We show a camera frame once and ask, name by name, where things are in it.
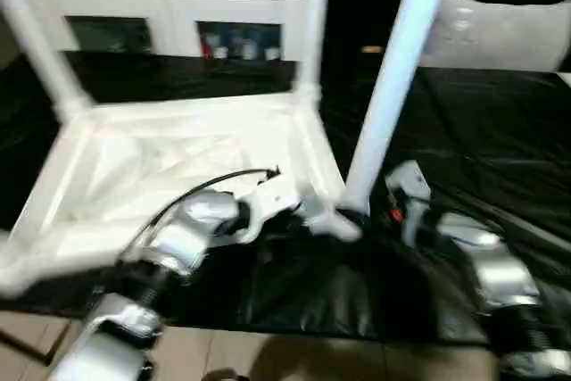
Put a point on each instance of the grey cushion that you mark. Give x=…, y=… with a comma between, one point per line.
x=508, y=33

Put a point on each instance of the white glass-door sideboard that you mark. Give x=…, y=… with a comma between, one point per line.
x=134, y=6

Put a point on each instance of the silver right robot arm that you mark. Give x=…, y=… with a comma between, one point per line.
x=491, y=274

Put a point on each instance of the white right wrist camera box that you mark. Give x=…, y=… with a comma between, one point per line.
x=409, y=189

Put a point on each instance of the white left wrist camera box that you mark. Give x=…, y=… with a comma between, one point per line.
x=272, y=198

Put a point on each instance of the white plastic table leg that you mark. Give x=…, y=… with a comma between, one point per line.
x=40, y=42
x=314, y=24
x=397, y=78

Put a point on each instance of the white plastic table top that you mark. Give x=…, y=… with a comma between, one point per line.
x=161, y=158

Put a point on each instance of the black work mat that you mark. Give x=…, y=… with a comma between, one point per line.
x=500, y=149

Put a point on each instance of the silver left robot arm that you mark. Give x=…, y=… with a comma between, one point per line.
x=169, y=247

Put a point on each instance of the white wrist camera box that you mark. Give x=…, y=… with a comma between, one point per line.
x=409, y=189
x=272, y=198

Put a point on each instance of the small yellow label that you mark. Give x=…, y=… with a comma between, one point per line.
x=372, y=49

